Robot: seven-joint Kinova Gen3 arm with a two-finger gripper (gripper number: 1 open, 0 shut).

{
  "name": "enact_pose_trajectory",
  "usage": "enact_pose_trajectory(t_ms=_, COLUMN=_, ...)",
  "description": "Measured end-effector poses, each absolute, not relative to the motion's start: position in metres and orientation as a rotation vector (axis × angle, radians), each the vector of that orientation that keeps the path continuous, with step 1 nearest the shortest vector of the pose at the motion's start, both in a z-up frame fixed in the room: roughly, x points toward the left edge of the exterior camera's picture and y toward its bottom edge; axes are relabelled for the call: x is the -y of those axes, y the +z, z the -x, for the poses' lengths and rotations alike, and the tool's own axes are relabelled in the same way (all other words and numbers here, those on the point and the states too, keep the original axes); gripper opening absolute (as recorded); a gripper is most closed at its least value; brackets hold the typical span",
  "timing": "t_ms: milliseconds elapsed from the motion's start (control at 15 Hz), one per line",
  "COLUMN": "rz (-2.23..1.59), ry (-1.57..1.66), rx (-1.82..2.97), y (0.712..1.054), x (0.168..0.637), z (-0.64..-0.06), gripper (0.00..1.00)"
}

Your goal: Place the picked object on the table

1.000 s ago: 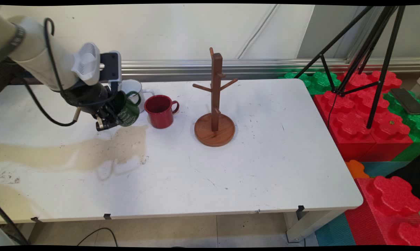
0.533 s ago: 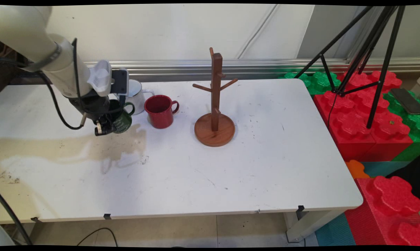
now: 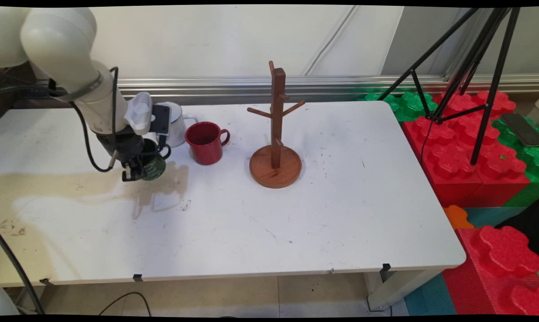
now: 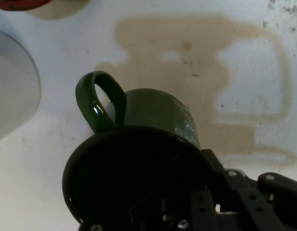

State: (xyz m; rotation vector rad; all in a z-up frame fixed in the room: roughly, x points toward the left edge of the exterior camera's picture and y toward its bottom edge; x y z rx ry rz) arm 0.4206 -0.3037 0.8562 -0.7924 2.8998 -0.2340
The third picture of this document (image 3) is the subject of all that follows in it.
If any wooden mug tree stand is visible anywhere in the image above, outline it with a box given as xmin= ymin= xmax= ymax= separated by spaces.
xmin=247 ymin=61 xmax=306 ymax=189

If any green foam block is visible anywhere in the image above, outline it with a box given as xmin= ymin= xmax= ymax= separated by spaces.
xmin=492 ymin=114 xmax=539 ymax=208
xmin=358 ymin=92 xmax=439 ymax=122

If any black camera tripod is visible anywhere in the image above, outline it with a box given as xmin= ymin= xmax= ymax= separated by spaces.
xmin=377 ymin=7 xmax=521 ymax=166

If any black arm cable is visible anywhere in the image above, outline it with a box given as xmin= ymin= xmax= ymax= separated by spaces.
xmin=70 ymin=67 xmax=120 ymax=173

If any thick black cable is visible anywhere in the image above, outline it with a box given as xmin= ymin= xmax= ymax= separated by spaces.
xmin=0 ymin=230 xmax=45 ymax=315

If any white enamel mug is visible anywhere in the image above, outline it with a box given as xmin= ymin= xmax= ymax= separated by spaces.
xmin=155 ymin=102 xmax=199 ymax=148

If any orange foam block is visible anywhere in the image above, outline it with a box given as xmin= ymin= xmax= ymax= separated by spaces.
xmin=443 ymin=205 xmax=475 ymax=230

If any red enamel mug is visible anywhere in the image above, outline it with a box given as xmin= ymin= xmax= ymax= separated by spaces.
xmin=185 ymin=122 xmax=231 ymax=166

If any white table leg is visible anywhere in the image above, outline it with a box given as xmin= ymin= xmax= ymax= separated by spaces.
xmin=366 ymin=267 xmax=444 ymax=312

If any large red foam block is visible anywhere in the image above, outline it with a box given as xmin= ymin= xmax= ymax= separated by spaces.
xmin=401 ymin=89 xmax=531 ymax=209

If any thin black tripod cable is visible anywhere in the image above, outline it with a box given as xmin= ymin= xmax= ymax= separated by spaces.
xmin=420 ymin=117 xmax=436 ymax=162

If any black flat wrist module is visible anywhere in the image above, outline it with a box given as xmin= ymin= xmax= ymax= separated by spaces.
xmin=151 ymin=104 xmax=171 ymax=136

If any black floor cable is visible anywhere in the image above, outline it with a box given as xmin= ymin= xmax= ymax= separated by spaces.
xmin=98 ymin=292 xmax=152 ymax=318

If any white vented wrist camera box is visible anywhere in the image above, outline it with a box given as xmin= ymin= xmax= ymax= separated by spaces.
xmin=125 ymin=92 xmax=154 ymax=136

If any aluminium wall rail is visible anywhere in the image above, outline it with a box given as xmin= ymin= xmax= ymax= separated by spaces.
xmin=117 ymin=74 xmax=539 ymax=106

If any dark green ceramic mug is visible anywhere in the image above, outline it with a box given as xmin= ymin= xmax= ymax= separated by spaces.
xmin=138 ymin=139 xmax=172 ymax=181

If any white wall cable conduit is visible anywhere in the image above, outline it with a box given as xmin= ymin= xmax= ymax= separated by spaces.
xmin=303 ymin=5 xmax=358 ymax=77

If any black smartphone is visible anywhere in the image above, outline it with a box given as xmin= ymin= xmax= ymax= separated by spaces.
xmin=500 ymin=113 xmax=539 ymax=148

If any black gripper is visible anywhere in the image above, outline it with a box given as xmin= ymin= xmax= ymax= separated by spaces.
xmin=96 ymin=127 xmax=148 ymax=182

